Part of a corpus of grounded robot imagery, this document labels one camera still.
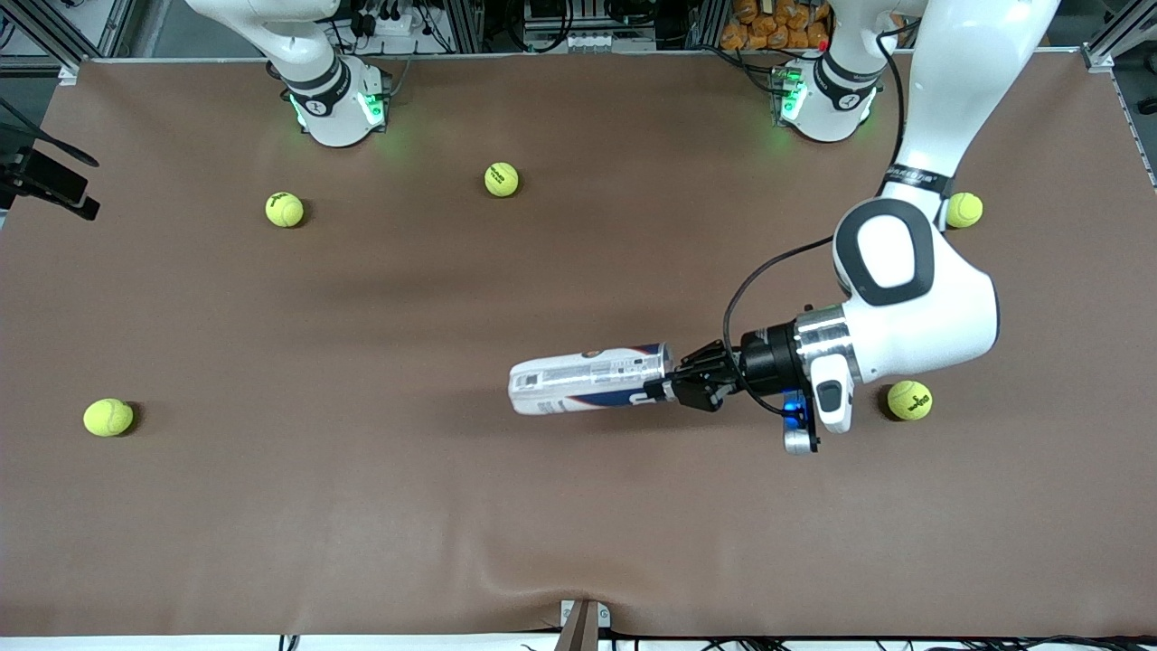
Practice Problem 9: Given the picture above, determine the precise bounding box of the white blue tennis ball can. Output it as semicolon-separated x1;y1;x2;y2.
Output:
508;342;676;417

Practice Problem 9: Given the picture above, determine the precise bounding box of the brown table mat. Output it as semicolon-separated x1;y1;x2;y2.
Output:
0;50;1157;638

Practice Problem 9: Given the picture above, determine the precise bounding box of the bag of orange items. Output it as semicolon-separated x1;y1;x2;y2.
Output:
720;0;837;52

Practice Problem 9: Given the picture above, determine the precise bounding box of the dark electronics box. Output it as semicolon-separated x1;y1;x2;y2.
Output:
522;0;658;53

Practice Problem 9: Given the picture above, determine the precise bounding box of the white power strip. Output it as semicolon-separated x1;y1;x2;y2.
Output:
357;5;419;39

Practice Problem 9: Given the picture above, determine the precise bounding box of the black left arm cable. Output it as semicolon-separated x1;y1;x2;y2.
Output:
721;23;923;419

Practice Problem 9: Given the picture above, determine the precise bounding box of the aluminium frame strut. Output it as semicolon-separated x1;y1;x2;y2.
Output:
1080;0;1157;73
0;0;136;78

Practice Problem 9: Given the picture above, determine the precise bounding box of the grey table clamp bracket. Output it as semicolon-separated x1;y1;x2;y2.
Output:
559;599;612;651

